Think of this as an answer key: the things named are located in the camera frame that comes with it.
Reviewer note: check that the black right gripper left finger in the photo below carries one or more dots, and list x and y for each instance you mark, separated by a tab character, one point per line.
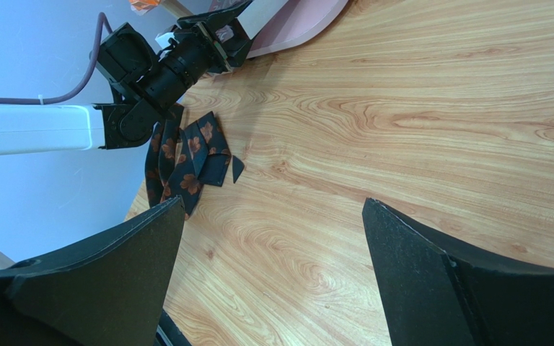
107	289

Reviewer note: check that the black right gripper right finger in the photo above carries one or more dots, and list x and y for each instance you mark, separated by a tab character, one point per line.
439	290

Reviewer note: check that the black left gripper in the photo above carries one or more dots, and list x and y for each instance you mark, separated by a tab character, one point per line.
228	44

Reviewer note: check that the red toothpaste box front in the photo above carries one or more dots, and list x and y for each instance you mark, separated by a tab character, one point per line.
249	18

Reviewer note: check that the orange toothpaste box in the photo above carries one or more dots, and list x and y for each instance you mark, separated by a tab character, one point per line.
140	7

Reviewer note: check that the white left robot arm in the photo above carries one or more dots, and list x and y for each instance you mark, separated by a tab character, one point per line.
127	87

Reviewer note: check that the pink three-tier shelf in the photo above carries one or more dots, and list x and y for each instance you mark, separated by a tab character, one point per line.
295	23

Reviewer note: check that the small black triangle piece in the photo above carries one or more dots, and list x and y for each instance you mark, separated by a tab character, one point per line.
238	167

